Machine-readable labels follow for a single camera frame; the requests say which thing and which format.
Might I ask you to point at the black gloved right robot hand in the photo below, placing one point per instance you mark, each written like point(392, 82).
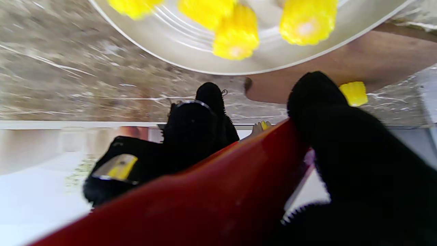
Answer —
point(368, 177)

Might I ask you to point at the yellow corn chunk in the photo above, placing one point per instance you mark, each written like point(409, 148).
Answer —
point(307, 22)
point(235, 37)
point(203, 12)
point(135, 7)
point(354, 93)

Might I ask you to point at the white round plate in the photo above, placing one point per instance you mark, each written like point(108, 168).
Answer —
point(177, 41)

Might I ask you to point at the brown wooden cutting board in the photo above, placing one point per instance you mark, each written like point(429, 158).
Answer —
point(375, 61)

